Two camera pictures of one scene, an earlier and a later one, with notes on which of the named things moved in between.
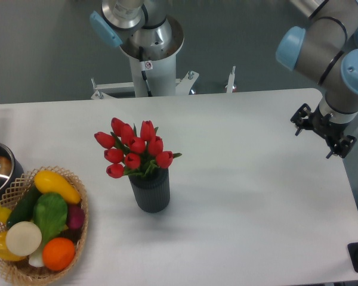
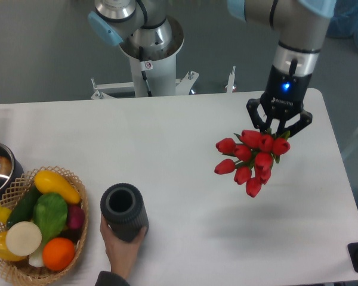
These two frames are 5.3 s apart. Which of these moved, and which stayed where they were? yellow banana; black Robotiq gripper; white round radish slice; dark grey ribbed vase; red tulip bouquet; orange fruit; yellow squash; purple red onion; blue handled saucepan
Moved: dark grey ribbed vase; red tulip bouquet; black Robotiq gripper
Stayed: yellow squash; white round radish slice; blue handled saucepan; orange fruit; purple red onion; yellow banana
